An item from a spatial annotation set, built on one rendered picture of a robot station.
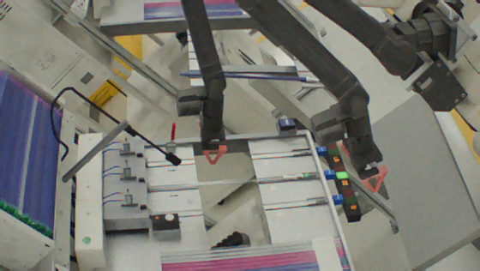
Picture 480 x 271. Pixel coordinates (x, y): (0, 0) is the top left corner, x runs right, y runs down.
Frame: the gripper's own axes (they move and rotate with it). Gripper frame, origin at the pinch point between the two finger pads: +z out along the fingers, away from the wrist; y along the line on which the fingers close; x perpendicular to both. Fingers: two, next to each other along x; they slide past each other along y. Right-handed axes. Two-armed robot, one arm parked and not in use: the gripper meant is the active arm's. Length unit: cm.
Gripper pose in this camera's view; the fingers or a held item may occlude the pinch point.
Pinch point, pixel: (211, 150)
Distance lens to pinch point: 192.7
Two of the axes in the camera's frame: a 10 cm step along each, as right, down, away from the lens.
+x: 9.9, -0.5, 1.5
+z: -0.7, 7.5, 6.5
